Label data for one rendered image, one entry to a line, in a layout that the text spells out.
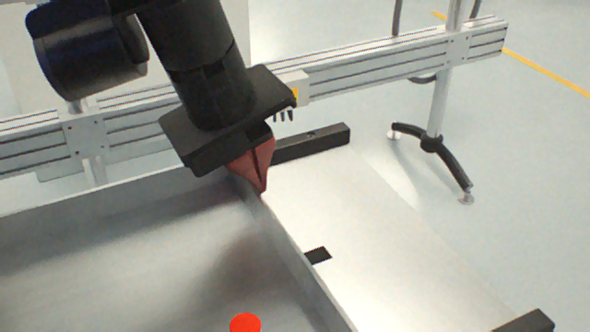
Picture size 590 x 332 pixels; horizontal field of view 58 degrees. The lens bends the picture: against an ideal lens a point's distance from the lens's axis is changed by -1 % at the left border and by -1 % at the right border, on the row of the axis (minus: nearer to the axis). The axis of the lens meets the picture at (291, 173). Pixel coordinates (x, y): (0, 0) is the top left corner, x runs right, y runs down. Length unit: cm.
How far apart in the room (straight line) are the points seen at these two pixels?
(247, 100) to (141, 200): 16
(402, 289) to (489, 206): 153
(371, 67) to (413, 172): 56
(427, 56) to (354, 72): 28
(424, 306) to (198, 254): 19
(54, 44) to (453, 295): 35
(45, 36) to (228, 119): 14
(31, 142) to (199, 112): 100
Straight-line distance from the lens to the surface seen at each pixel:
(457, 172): 193
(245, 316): 36
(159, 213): 51
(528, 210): 200
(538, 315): 43
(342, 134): 58
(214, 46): 38
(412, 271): 46
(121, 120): 139
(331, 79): 158
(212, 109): 40
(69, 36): 39
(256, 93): 44
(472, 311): 45
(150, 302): 44
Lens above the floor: 121
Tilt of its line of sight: 38 degrees down
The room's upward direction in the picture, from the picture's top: straight up
